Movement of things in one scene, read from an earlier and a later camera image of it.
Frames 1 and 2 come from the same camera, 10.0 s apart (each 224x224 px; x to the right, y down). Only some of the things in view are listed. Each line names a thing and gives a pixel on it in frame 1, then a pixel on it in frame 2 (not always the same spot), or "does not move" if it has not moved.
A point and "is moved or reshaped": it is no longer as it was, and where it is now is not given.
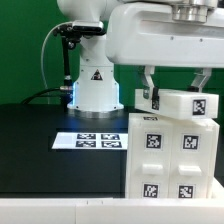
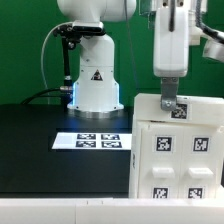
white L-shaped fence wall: (111, 210) does not move
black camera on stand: (74, 32) does not move
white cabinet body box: (169, 157) is moved or reshaped
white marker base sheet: (91, 140) does not move
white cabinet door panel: (191, 163) is moved or reshaped
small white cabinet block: (182, 104) is moved or reshaped
